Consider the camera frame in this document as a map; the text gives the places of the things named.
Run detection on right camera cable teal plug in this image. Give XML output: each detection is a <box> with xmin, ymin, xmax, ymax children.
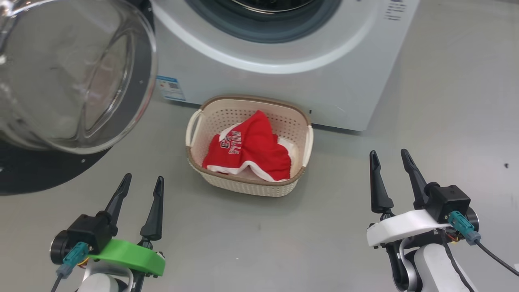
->
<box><xmin>448</xmin><ymin>211</ymin><xmax>519</xmax><ymax>278</ymax></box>

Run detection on grey washing machine door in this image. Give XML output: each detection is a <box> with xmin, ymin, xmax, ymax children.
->
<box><xmin>0</xmin><ymin>0</ymin><xmax>159</xmax><ymax>196</ymax></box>

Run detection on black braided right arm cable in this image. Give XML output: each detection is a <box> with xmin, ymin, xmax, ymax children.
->
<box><xmin>440</xmin><ymin>229</ymin><xmax>475</xmax><ymax>292</ymax></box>

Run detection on cream basket with brown rim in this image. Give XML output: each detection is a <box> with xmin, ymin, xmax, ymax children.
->
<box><xmin>185</xmin><ymin>95</ymin><xmax>314</xmax><ymax>198</ymax></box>

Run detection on camera cable teal plug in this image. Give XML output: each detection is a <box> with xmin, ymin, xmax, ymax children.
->
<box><xmin>51</xmin><ymin>242</ymin><xmax>90</xmax><ymax>292</ymax></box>
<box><xmin>448</xmin><ymin>211</ymin><xmax>519</xmax><ymax>278</ymax></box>

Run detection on red printed basketball jersey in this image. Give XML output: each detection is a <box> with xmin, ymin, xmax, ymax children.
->
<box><xmin>202</xmin><ymin>110</ymin><xmax>292</xmax><ymax>182</ymax></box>

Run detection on red shorts with white trim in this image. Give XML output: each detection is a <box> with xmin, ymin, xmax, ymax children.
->
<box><xmin>276</xmin><ymin>137</ymin><xmax>299</xmax><ymax>173</ymax></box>

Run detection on left camera cable teal plug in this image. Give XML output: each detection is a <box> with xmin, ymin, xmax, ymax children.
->
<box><xmin>51</xmin><ymin>242</ymin><xmax>90</xmax><ymax>292</ymax></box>

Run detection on white front-load washing machine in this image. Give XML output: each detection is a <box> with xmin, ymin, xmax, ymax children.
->
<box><xmin>150</xmin><ymin>0</ymin><xmax>421</xmax><ymax>132</ymax></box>

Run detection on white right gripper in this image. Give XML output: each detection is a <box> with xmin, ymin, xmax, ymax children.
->
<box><xmin>367</xmin><ymin>148</ymin><xmax>450</xmax><ymax>248</ymax></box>

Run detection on blue energy label sticker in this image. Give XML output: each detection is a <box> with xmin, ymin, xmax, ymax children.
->
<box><xmin>157</xmin><ymin>75</ymin><xmax>186</xmax><ymax>102</ymax></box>

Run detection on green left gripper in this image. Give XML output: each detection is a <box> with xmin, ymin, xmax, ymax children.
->
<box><xmin>88</xmin><ymin>173</ymin><xmax>166</xmax><ymax>277</ymax></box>

